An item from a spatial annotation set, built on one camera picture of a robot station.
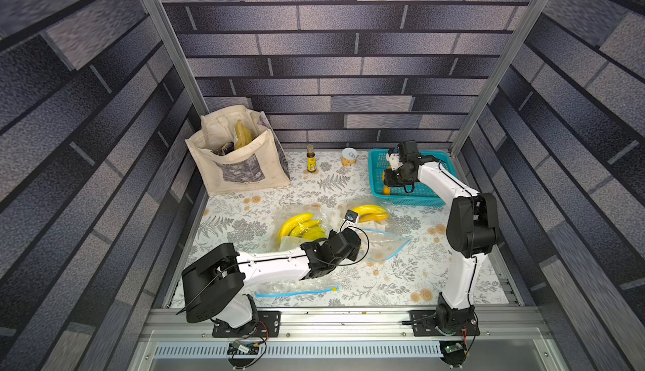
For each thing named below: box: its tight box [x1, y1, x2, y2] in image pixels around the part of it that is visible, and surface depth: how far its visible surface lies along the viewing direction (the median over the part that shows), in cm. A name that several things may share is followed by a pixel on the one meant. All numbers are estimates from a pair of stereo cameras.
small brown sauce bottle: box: [306, 144, 317, 173], surface depth 109 cm
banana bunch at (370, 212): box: [351, 204, 390, 223], surface depth 93 cm
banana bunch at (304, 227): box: [278, 213, 327, 242], surface depth 91 cm
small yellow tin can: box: [340, 147, 358, 168], surface depth 115 cm
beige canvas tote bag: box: [184, 104, 292, 194], surface depth 97 cm
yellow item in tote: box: [235, 119, 253, 151], surface depth 97 cm
